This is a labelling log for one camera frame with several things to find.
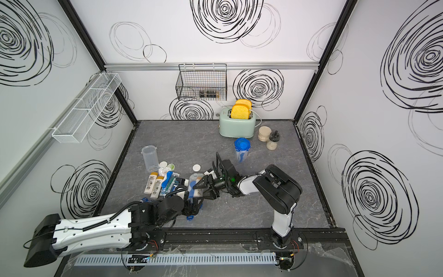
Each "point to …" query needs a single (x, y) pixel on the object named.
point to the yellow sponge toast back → (246, 102)
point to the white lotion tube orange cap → (150, 183)
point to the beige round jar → (264, 133)
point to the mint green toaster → (236, 128)
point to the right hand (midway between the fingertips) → (196, 194)
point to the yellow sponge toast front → (240, 111)
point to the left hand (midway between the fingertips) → (197, 199)
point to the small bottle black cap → (274, 139)
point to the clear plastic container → (150, 157)
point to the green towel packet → (170, 167)
